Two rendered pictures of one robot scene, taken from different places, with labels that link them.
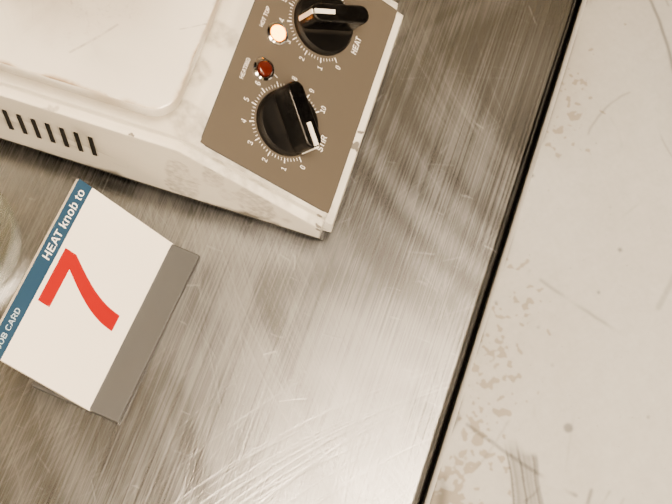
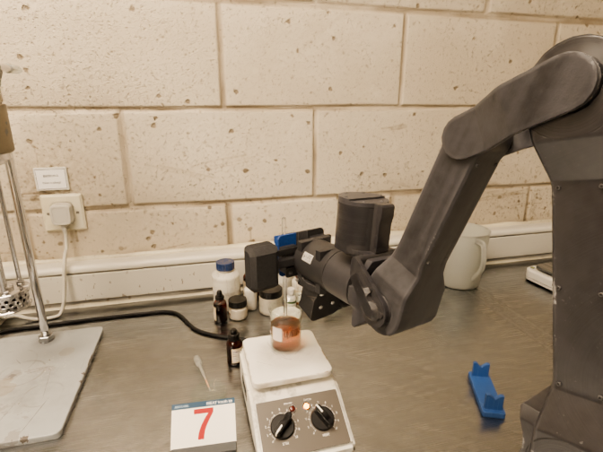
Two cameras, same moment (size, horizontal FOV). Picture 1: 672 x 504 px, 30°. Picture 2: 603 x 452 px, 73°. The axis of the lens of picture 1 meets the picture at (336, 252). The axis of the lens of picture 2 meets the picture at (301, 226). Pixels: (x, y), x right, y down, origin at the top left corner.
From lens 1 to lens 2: 41 cm
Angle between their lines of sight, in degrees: 66
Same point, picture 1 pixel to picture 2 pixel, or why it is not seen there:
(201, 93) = (270, 396)
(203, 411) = not seen: outside the picture
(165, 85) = (261, 380)
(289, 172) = (267, 438)
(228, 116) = (269, 407)
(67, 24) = (264, 358)
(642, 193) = not seen: outside the picture
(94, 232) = (222, 412)
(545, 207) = not seen: outside the picture
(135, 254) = (224, 430)
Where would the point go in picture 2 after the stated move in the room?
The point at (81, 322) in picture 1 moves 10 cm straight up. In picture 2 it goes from (195, 427) to (189, 368)
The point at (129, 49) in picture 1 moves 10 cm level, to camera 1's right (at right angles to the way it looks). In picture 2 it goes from (266, 369) to (292, 416)
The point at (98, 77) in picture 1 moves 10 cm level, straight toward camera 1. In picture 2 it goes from (253, 369) to (196, 404)
